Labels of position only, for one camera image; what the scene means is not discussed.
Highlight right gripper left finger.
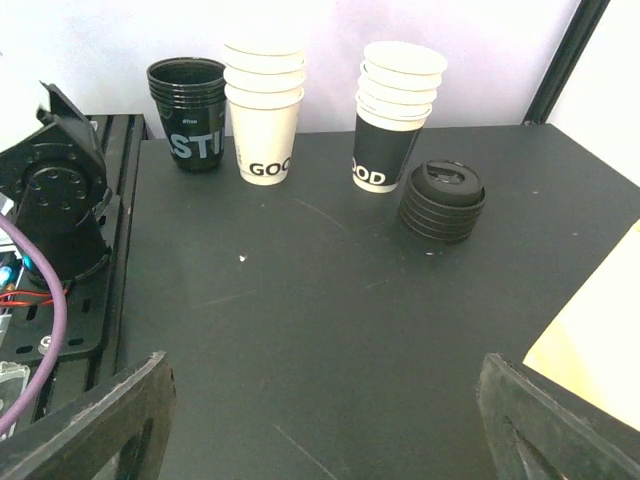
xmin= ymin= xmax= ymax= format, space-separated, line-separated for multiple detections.
xmin=1 ymin=351 xmax=176 ymax=479

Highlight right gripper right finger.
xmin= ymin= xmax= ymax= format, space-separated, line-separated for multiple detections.
xmin=477 ymin=353 xmax=639 ymax=479

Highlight orange paper bag white handles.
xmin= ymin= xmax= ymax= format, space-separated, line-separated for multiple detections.
xmin=523 ymin=224 xmax=639 ymax=429

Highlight white paper cup stack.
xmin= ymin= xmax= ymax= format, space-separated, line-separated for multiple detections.
xmin=223 ymin=39 xmax=306 ymax=186
xmin=352 ymin=40 xmax=448 ymax=194

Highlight black cup near left arm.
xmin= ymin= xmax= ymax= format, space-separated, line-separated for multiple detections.
xmin=147 ymin=57 xmax=226 ymax=172

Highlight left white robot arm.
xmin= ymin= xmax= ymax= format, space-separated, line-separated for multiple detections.
xmin=1 ymin=84 xmax=111 ymax=282

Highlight left black lid stack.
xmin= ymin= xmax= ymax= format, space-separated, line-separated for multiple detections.
xmin=398 ymin=160 xmax=486 ymax=244

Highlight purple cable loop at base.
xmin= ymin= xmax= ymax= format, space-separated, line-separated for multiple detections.
xmin=0 ymin=214 xmax=69 ymax=437

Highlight left black frame post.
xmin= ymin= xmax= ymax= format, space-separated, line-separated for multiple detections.
xmin=522 ymin=0 xmax=610 ymax=125

